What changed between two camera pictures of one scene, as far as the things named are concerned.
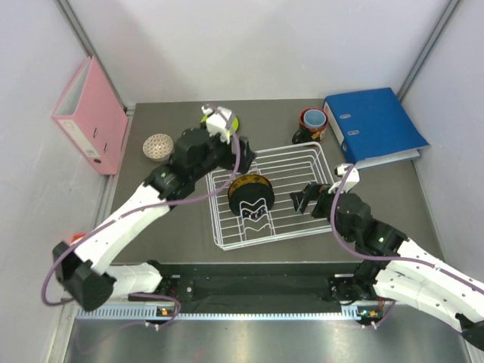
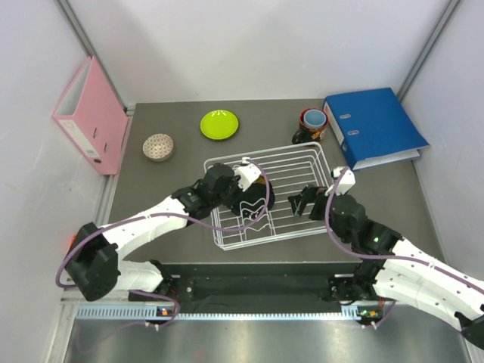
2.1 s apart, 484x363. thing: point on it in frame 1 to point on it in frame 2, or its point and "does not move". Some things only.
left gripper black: [230, 159] to [238, 191]
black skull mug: [309, 134] does not move
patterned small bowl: [158, 147] does not move
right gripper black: [301, 199] does not move
